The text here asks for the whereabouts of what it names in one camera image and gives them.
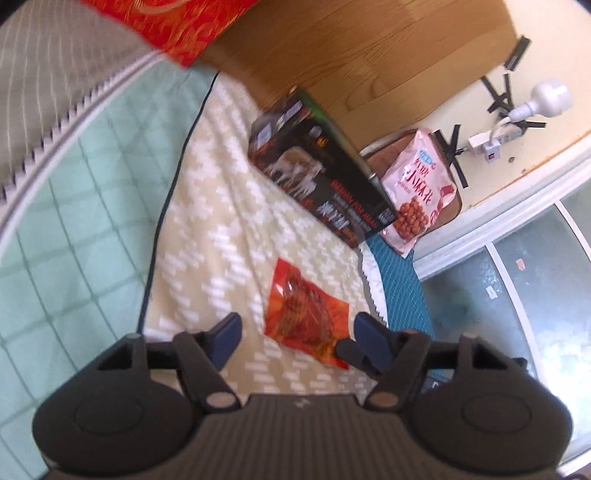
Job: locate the mint checked quilt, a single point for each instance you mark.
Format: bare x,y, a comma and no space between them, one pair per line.
92,207

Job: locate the wooden board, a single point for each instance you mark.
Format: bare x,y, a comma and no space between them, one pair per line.
369,55

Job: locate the dark tin box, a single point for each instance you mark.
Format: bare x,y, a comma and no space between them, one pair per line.
314,170

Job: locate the pink snack bag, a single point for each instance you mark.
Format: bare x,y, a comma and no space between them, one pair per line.
415,198

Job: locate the teal mat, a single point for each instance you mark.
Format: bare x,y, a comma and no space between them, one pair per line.
397,286

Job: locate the beige patterned blanket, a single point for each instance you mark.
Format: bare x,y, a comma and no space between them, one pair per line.
221,230

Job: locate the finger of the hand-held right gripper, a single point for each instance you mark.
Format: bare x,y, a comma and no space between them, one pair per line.
350,353

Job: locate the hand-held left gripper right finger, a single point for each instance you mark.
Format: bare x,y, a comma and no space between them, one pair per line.
375,339

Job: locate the grey striped blanket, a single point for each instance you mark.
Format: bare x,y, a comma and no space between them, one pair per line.
55,92

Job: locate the white plug-in bulb lamp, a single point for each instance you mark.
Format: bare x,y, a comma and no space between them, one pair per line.
549,97

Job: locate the red snack packet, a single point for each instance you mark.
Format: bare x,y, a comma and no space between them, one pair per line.
304,314

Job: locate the red gift box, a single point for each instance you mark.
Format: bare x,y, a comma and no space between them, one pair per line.
184,27

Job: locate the black tape strip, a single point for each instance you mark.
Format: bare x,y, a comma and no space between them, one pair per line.
455,136
511,60
506,88
497,106
531,124
459,170
522,46
490,88

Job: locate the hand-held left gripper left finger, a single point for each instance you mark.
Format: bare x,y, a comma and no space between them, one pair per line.
228,337

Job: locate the brown seat cushion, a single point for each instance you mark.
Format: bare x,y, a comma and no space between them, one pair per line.
383,159

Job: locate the white power strip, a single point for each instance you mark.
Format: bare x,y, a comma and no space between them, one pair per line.
513,136

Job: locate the white framed glass door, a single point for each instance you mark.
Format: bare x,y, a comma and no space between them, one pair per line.
531,277

